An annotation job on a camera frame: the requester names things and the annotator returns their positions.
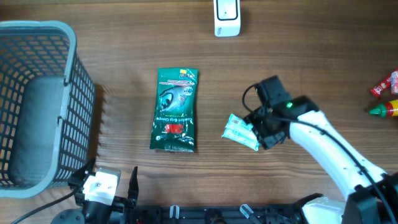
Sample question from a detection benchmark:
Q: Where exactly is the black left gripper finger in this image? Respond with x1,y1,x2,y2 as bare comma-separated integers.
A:
127,166,139,201
68,158,96,189

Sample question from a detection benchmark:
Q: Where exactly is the teal wet wipes pack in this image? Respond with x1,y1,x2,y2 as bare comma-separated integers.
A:
221,114,260,151

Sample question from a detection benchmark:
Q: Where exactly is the green gloves package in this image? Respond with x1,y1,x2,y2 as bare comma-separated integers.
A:
149,67,198,153

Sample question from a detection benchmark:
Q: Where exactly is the orange sauce bottle green cap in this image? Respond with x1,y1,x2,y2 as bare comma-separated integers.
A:
369,100,398,118

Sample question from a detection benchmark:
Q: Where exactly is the red coffee stick sachet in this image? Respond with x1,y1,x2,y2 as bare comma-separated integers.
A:
370,69,397,98

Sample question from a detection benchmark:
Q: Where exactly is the small red white carton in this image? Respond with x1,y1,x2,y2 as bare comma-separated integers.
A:
391,70,398,95

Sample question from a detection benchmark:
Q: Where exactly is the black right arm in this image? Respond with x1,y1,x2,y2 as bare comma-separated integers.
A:
244,76,397,223

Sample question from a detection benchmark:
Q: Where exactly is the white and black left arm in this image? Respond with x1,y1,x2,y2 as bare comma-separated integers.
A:
52,159,139,224

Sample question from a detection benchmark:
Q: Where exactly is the white barcode scanner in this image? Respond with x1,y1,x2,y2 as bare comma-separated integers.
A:
213,0,241,37

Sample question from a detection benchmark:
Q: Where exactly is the grey plastic mesh basket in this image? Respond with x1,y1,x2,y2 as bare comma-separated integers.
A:
1,21,95,198

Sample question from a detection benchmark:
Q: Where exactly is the black right camera cable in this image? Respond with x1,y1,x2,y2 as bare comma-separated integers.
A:
241,83,398,224

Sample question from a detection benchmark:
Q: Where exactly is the black camera cable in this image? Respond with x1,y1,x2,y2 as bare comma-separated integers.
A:
241,83,398,224
12,189,78,224

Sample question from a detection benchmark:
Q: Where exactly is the black left camera cable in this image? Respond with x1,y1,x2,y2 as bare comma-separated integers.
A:
12,189,78,224

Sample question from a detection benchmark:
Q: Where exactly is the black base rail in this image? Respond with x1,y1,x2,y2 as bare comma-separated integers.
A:
126,204,307,224

